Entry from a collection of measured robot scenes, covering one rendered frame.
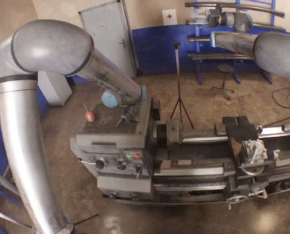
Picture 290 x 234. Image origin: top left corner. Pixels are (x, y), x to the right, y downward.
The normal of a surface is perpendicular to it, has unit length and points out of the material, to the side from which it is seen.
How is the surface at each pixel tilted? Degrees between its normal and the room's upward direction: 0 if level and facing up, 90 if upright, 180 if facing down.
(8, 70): 63
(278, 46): 57
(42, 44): 76
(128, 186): 32
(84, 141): 45
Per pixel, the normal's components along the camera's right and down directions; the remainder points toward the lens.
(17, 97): 0.70, 0.08
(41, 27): 0.44, -0.23
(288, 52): -0.75, 0.17
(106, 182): -0.21, -0.24
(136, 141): -0.21, -0.01
